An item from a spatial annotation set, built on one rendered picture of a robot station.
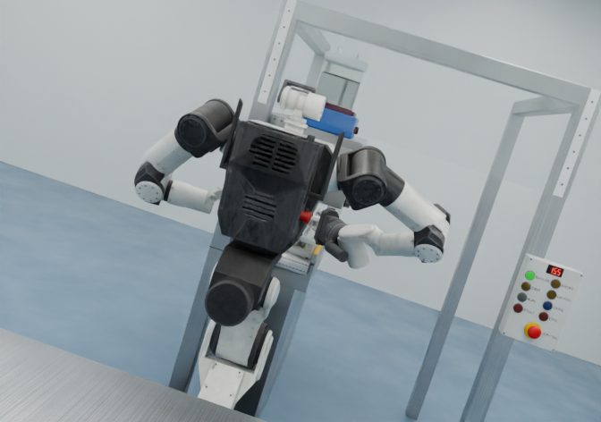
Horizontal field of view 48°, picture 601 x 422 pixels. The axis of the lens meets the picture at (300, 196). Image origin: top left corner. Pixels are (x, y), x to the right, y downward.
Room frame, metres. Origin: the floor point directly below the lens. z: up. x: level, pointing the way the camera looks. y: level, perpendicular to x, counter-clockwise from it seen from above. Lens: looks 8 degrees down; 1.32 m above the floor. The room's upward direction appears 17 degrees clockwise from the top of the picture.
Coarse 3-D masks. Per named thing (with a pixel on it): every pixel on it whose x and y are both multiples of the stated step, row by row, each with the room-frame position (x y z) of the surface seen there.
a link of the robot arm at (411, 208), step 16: (416, 192) 1.75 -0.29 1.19; (400, 208) 1.73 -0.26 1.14; (416, 208) 1.73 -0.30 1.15; (432, 208) 1.76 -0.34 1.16; (416, 224) 1.75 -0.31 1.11; (432, 224) 1.76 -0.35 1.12; (416, 240) 1.77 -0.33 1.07; (432, 240) 1.75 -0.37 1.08; (416, 256) 1.80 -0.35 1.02; (432, 256) 1.78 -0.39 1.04
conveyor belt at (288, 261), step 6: (288, 252) 2.29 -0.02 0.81; (282, 258) 2.23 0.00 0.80; (288, 258) 2.24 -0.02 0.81; (294, 258) 2.24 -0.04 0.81; (300, 258) 2.25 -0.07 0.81; (276, 264) 2.24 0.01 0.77; (282, 264) 2.23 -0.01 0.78; (288, 264) 2.23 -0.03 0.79; (294, 264) 2.23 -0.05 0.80; (300, 264) 2.23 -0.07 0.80; (306, 264) 2.23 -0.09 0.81; (294, 270) 2.23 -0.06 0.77; (300, 270) 2.23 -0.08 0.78; (306, 270) 2.22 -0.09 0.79
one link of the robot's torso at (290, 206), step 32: (256, 128) 1.58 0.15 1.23; (288, 128) 1.76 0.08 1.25; (224, 160) 1.67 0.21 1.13; (256, 160) 1.58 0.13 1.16; (288, 160) 1.57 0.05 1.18; (320, 160) 1.68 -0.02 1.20; (224, 192) 1.60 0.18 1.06; (256, 192) 1.59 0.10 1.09; (288, 192) 1.57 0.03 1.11; (320, 192) 1.65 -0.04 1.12; (224, 224) 1.62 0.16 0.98; (256, 224) 1.61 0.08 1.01; (288, 224) 1.59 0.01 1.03
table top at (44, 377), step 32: (0, 352) 0.92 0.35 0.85; (32, 352) 0.95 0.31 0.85; (64, 352) 0.98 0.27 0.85; (0, 384) 0.83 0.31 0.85; (32, 384) 0.86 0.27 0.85; (64, 384) 0.89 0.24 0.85; (96, 384) 0.91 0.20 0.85; (128, 384) 0.94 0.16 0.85; (160, 384) 0.97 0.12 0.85; (0, 416) 0.77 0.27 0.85; (32, 416) 0.79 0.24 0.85; (64, 416) 0.81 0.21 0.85; (96, 416) 0.83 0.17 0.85; (128, 416) 0.86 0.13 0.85; (160, 416) 0.88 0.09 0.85; (192, 416) 0.91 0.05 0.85; (224, 416) 0.94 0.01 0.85
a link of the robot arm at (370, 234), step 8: (352, 224) 1.97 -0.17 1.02; (360, 224) 1.96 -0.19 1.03; (368, 224) 1.94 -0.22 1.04; (344, 232) 1.94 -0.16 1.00; (352, 232) 1.92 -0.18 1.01; (360, 232) 1.91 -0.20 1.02; (368, 232) 1.90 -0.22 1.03; (376, 232) 1.91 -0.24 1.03; (344, 240) 1.93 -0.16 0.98; (352, 240) 1.92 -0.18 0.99; (360, 240) 1.91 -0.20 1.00; (368, 240) 1.90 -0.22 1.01; (376, 240) 1.90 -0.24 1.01; (376, 248) 1.90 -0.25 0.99
